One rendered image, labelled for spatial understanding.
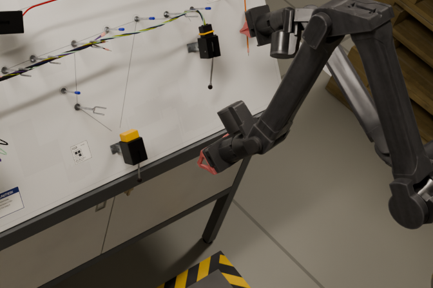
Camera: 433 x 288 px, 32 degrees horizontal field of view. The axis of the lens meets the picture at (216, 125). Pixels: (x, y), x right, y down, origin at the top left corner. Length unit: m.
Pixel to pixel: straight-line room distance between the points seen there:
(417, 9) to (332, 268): 1.13
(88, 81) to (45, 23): 0.18
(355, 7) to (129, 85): 0.81
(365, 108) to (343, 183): 1.58
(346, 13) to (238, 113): 0.44
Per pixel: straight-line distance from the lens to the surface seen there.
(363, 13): 1.36
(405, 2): 3.33
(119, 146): 1.97
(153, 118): 2.05
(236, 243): 3.04
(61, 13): 1.91
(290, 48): 1.91
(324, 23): 1.37
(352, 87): 1.85
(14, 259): 2.12
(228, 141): 1.76
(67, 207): 1.95
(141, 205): 2.31
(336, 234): 3.22
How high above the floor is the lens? 2.48
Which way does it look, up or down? 47 degrees down
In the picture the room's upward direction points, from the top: 20 degrees clockwise
